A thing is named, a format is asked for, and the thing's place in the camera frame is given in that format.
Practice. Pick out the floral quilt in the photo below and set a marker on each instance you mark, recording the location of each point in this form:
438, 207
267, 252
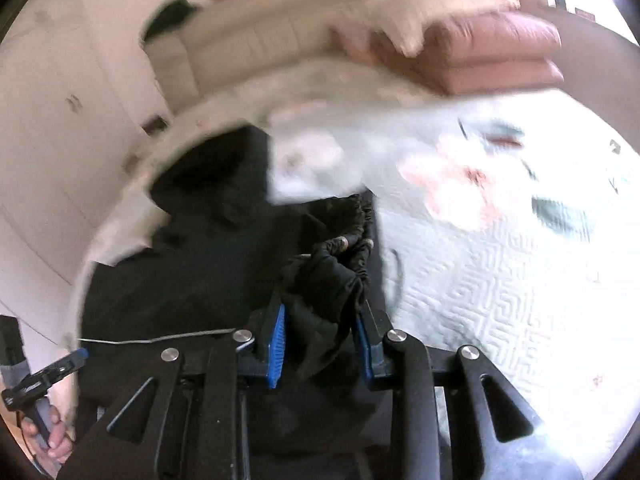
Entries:
500, 285

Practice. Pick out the pink pillow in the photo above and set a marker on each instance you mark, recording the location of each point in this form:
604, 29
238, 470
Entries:
500, 35
505, 75

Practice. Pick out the cream pillow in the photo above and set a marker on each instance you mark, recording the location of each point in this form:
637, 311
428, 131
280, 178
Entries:
425, 10

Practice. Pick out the black pants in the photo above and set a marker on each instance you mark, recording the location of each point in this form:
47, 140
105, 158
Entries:
200, 260

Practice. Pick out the person's left hand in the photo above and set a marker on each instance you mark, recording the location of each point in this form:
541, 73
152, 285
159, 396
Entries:
55, 435

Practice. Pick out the black garment on headboard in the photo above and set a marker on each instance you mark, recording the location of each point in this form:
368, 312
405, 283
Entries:
170, 17

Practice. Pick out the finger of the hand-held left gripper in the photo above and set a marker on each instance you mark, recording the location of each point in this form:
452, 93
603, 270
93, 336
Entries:
67, 362

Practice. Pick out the white wardrobe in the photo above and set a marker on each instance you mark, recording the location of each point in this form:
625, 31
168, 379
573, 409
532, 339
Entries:
60, 160

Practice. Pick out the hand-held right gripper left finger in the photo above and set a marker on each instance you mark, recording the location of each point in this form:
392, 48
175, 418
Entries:
278, 345

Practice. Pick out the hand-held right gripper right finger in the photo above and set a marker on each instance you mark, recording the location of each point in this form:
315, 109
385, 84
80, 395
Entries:
361, 355

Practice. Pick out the beige padded headboard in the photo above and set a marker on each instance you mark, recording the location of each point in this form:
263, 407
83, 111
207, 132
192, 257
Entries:
250, 40

